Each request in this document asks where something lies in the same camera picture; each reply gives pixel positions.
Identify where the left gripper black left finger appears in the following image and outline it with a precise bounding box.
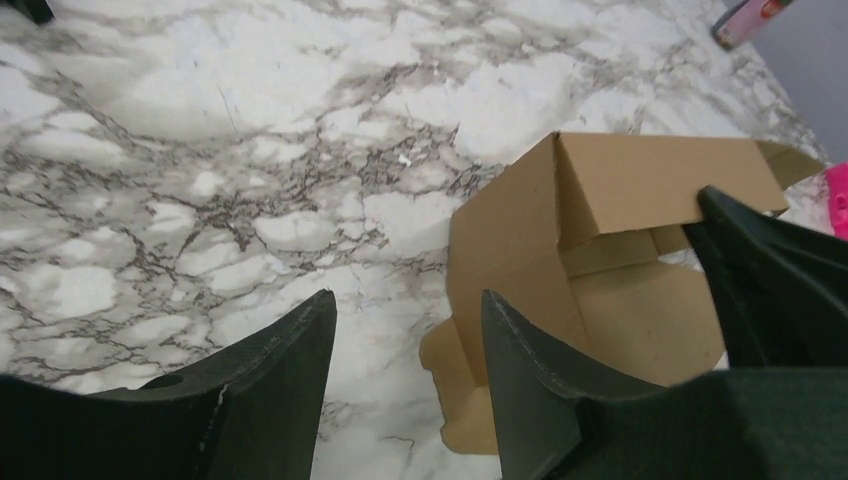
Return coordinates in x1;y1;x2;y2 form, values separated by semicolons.
1;290;337;479

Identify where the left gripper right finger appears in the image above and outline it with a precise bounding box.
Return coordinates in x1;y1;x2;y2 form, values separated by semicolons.
482;291;847;479

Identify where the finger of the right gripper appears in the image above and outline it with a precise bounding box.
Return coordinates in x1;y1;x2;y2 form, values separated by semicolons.
683;186;847;368

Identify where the brown cardboard box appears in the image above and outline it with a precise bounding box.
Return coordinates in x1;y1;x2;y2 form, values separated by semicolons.
420;132;822;455

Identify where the pink marker pen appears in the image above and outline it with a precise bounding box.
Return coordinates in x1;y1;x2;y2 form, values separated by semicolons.
825;162;848;240

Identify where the pink glitter bottle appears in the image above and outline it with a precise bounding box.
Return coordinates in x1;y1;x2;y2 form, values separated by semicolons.
710;0;793;51

